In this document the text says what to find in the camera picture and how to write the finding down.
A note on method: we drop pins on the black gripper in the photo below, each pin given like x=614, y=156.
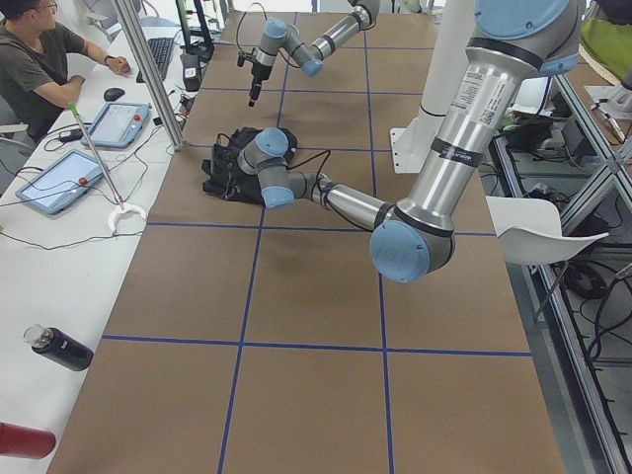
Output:
x=258, y=72
x=226, y=168

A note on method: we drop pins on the black graphic t-shirt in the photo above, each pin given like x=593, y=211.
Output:
x=263, y=158

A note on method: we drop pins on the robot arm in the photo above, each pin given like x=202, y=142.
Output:
x=278, y=35
x=505, y=43

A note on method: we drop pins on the black keyboard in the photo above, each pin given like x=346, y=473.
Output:
x=161, y=50

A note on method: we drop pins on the blue teach pendant far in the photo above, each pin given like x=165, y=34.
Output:
x=118, y=124

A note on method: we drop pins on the blue teach pendant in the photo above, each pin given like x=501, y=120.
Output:
x=118, y=124
x=60, y=184

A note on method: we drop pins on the black computer mouse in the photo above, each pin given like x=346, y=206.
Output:
x=113, y=94

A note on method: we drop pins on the blue teach pendant near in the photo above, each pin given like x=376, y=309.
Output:
x=60, y=184

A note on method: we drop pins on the brown paper table cover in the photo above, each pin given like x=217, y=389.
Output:
x=247, y=340

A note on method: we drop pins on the seated person in grey shirt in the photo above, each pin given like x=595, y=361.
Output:
x=34, y=69

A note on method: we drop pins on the black water bottle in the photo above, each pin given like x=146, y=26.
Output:
x=57, y=346

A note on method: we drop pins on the red fire extinguisher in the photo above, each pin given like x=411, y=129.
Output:
x=24, y=442

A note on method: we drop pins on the green cloth pile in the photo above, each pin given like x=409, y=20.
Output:
x=607, y=46

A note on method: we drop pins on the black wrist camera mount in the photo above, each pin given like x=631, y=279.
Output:
x=245, y=56

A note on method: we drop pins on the metal clamp ring tool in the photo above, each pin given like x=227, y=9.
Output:
x=122, y=207

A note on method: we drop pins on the aluminium frame post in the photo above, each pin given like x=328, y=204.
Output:
x=139, y=47

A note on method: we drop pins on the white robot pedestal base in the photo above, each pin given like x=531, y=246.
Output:
x=411, y=145

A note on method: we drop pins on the aluminium table frame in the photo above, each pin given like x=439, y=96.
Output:
x=577, y=315

